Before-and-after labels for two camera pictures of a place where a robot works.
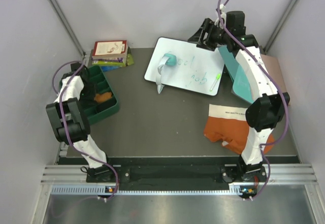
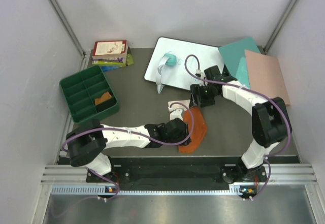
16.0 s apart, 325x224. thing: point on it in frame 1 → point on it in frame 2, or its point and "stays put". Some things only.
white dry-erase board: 196,69 stays put
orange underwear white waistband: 229,125 → 199,130
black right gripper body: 222,38 → 206,95
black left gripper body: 88,93 → 180,137
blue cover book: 109,68 stays put
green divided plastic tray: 106,102 stays put
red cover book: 110,49 stays put
